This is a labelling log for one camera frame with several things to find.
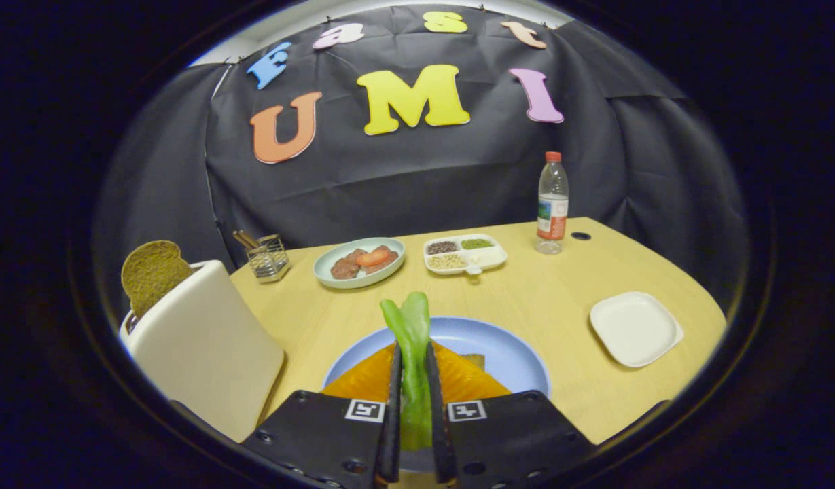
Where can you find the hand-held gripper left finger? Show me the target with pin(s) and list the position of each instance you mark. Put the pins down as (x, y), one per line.
(395, 421)

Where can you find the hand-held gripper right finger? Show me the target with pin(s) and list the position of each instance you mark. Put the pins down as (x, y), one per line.
(440, 428)

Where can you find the green lettuce leaf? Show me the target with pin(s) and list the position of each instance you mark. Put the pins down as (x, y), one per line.
(414, 326)

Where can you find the round-topped brown toast slice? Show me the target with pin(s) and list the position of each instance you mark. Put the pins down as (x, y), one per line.
(152, 272)

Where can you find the square bread slice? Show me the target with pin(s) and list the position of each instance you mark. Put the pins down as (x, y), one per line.
(475, 360)

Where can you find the blue plate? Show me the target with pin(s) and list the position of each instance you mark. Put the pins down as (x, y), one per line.
(505, 360)

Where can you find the pale green plate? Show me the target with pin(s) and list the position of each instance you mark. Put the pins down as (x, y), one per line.
(356, 282)

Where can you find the brown meat slice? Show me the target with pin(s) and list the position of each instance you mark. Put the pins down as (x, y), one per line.
(346, 266)

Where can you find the red tomato slice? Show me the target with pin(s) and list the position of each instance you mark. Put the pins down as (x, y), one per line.
(376, 257)

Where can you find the white divided seed tray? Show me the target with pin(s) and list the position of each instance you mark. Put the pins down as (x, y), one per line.
(488, 258)

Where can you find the white toaster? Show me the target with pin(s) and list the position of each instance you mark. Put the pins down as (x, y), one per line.
(200, 346)

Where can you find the white square plate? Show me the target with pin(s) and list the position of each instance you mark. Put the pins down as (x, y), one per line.
(634, 329)

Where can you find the clear red-capped water bottle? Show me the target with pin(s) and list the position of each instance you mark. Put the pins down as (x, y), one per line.
(552, 224)

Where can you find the brown chopsticks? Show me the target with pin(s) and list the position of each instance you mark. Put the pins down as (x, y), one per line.
(244, 238)

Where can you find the black backdrop cloth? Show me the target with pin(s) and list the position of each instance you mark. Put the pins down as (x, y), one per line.
(424, 176)

